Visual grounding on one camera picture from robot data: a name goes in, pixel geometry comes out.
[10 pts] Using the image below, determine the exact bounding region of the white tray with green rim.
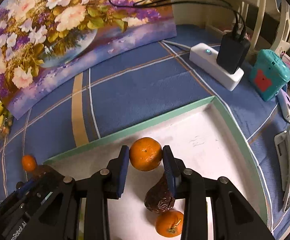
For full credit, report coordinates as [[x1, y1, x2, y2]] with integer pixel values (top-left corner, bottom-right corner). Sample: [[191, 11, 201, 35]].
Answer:
[[45, 96, 268, 239]]

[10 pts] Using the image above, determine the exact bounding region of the black cable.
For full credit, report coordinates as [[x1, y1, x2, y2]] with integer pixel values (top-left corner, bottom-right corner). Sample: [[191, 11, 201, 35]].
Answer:
[[107, 0, 247, 40]]

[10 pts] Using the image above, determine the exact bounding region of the white purple toy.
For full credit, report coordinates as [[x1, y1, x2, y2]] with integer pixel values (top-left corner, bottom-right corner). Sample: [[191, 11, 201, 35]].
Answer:
[[277, 89, 290, 123]]

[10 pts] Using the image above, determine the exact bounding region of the dark brown date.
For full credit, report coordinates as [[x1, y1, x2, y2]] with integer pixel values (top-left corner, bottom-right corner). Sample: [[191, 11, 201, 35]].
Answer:
[[32, 165, 55, 180], [144, 173, 175, 213]]

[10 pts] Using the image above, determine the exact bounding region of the blue plaid tablecloth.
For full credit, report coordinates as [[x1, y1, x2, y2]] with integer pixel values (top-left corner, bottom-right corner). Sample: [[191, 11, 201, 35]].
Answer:
[[0, 24, 290, 240]]

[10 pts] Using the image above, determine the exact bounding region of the orange tangerine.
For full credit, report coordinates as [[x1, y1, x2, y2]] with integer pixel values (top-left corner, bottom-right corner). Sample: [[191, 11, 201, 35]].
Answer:
[[22, 155, 37, 172], [129, 137, 162, 172], [155, 210, 184, 238]]

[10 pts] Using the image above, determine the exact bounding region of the white power strip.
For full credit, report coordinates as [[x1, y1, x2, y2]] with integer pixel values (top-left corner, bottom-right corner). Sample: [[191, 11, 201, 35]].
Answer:
[[189, 43, 244, 91]]

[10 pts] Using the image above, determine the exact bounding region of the teal toy box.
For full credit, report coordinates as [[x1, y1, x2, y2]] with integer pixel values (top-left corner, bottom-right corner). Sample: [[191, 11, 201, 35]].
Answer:
[[249, 49, 290, 101]]

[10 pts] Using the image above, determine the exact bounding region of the floral canvas painting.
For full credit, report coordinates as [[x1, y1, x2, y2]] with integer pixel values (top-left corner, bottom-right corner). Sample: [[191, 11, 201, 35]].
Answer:
[[0, 0, 176, 118]]

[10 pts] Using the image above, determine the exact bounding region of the black power adapter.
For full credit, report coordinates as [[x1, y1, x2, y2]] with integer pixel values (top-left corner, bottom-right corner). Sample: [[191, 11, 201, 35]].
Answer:
[[217, 33, 250, 74]]

